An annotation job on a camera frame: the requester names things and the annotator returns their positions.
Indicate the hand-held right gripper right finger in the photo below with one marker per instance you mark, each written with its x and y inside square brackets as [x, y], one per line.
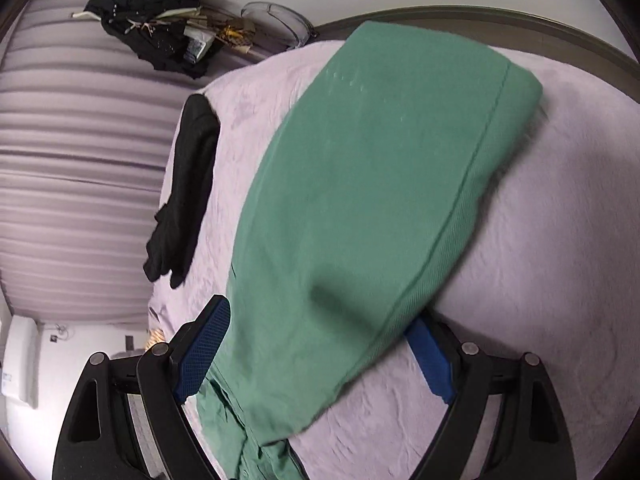
[431, 362]

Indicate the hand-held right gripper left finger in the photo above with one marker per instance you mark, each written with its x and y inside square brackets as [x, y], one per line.
[200, 357]

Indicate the green pants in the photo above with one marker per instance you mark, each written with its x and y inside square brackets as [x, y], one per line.
[360, 185]

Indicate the yellow striped cloth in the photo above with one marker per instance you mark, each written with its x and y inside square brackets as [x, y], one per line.
[155, 338]

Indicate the lavender plush blanket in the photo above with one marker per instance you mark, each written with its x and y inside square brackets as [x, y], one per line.
[525, 260]

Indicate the black garment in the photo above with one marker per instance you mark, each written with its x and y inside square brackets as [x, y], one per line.
[187, 185]

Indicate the pale pleated curtain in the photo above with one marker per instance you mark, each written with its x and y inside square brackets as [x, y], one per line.
[75, 185]

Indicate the pile of papers and clutter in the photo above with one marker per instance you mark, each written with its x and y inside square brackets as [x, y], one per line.
[220, 32]

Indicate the black puffer jacket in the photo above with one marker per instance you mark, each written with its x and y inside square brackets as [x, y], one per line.
[145, 15]

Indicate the dark bed headboard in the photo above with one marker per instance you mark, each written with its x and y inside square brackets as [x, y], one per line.
[475, 16]

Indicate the white wall appliance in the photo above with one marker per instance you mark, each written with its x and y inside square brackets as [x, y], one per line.
[20, 360]

